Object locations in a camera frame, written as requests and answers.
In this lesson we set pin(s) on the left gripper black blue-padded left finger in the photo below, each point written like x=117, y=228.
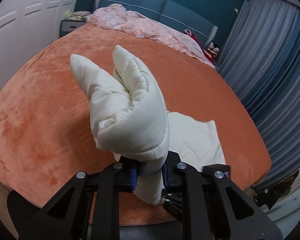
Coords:
x=86, y=207

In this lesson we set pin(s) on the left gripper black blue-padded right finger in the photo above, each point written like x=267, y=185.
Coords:
x=209, y=205

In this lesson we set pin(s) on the white quilted duvet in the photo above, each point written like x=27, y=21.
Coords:
x=128, y=117

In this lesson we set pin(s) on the orange velvet bed cover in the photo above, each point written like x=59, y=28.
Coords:
x=45, y=135

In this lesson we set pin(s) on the blue-grey curtain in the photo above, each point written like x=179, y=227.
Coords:
x=260, y=61

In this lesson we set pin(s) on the red plush toys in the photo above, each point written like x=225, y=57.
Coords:
x=210, y=51

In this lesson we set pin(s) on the dark bedside table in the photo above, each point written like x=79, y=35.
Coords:
x=67, y=26

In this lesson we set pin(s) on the white panelled wardrobe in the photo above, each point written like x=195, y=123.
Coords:
x=26, y=27

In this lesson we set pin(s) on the pink floral blanket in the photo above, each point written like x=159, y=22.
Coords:
x=116, y=17

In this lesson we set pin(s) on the blue upholstered headboard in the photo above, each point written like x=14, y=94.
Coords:
x=170, y=14

